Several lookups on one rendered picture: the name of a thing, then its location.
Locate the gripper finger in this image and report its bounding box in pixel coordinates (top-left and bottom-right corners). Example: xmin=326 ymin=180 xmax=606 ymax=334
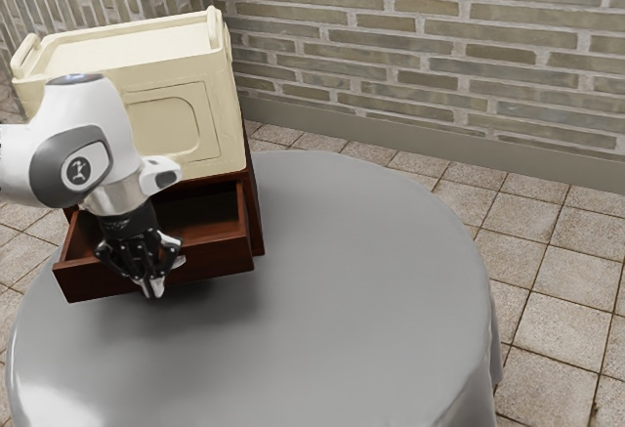
xmin=146 ymin=231 xmax=188 ymax=299
xmin=94 ymin=237 xmax=153 ymax=298

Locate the open dark brown drawer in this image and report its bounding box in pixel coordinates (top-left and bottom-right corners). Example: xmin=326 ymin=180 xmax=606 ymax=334
xmin=52 ymin=178 xmax=257 ymax=305

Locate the dark brown wooden cabinet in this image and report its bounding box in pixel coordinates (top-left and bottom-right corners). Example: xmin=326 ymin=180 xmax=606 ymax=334
xmin=62 ymin=121 xmax=267 ymax=258

